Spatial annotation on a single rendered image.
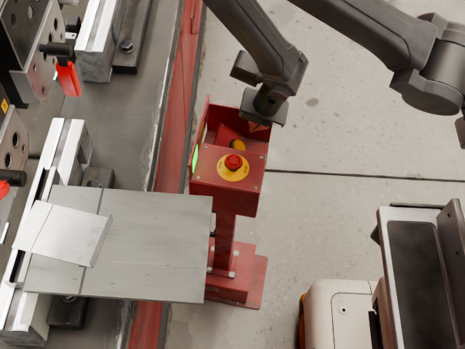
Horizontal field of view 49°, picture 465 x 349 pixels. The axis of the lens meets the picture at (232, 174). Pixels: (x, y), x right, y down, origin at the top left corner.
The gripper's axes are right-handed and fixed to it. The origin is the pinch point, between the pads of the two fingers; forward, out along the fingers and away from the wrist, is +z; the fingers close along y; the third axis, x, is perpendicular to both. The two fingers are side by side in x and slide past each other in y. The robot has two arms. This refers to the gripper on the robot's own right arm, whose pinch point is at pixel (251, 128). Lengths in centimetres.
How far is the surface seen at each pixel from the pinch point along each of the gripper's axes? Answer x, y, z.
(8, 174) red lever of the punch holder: 47, 33, -40
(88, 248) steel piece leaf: 43, 24, -15
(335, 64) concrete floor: -107, -48, 72
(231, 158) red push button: 9.8, 3.0, -0.1
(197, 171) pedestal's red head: 12.7, 9.0, 4.5
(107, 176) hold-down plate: 25.2, 26.0, -4.3
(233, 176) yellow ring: 12.3, 1.3, 2.4
